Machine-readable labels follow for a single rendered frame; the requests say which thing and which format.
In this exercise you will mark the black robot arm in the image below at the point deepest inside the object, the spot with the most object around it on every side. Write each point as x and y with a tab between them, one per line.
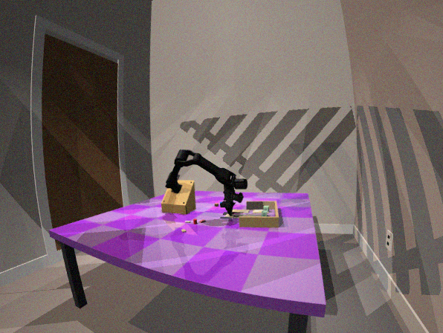
222	175

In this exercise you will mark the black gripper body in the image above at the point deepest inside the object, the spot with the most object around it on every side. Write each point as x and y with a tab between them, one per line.
227	196

